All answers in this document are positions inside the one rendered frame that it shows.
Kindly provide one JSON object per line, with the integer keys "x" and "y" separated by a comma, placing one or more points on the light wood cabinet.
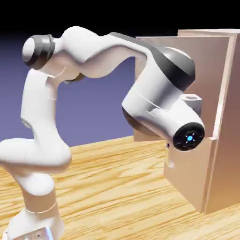
{"x": 228, "y": 131}

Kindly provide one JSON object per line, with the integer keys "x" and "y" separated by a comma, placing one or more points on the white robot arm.
{"x": 153, "y": 97}

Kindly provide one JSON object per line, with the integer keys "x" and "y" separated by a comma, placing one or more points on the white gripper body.
{"x": 195, "y": 103}

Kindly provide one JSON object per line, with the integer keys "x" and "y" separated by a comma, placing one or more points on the small light wood cabinet door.
{"x": 191, "y": 174}

